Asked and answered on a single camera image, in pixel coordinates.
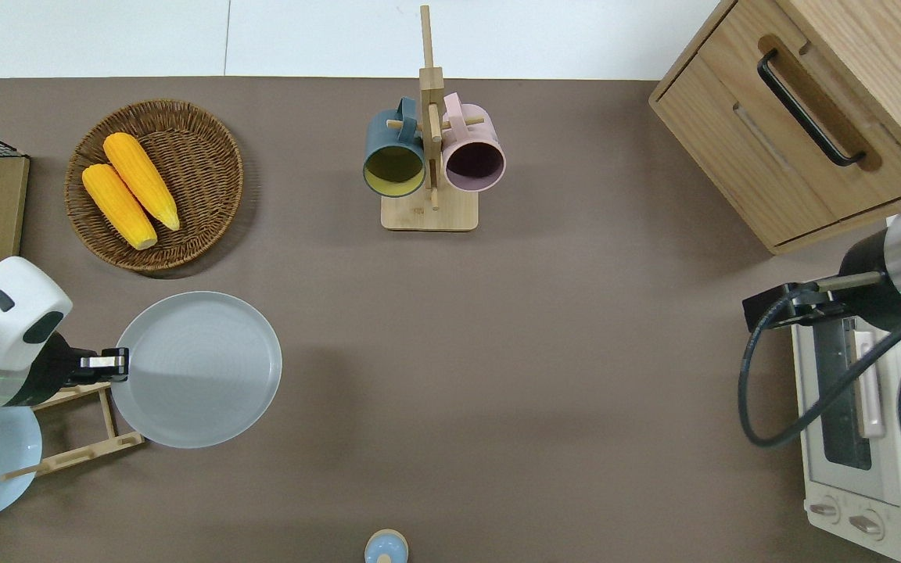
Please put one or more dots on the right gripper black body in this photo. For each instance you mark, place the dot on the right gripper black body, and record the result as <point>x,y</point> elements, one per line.
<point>873,305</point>

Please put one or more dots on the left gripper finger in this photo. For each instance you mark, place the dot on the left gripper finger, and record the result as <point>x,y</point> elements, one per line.
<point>116,364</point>

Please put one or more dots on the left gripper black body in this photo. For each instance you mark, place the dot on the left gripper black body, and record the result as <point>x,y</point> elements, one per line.
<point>55,371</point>

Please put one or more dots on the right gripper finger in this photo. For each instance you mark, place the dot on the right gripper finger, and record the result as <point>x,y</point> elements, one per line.
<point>771,309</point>

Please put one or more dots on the gray plate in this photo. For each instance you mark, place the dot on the gray plate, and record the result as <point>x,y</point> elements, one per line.
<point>200,367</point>

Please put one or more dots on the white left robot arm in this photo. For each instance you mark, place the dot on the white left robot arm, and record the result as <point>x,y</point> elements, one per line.
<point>5,328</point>

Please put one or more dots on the wooden plate rack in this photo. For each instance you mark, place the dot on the wooden plate rack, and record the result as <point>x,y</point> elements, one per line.
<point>67,460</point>

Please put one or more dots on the yellow corn cob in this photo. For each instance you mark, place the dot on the yellow corn cob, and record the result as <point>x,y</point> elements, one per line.
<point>141,180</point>
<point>118,207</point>

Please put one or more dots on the wooden drawer cabinet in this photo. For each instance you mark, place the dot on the wooden drawer cabinet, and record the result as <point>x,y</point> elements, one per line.
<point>732,141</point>

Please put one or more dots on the cream toaster oven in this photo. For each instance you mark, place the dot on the cream toaster oven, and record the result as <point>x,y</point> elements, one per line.
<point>849,493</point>

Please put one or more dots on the brown table mat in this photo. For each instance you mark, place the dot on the brown table mat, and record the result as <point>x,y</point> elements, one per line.
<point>576,352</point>

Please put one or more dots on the round wicker basket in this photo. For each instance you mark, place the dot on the round wicker basket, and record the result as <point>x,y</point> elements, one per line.
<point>200,180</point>

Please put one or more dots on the blue dome wooden base bell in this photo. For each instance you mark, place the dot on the blue dome wooden base bell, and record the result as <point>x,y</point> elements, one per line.
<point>385,547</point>

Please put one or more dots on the pink mug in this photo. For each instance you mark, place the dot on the pink mug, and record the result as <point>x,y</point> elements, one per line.
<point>482,137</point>

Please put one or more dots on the wooden mug tree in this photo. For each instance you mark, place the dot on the wooden mug tree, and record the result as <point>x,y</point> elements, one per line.
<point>428,215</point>

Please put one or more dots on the teal mug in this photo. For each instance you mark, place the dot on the teal mug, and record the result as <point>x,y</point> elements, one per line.
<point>384,133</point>

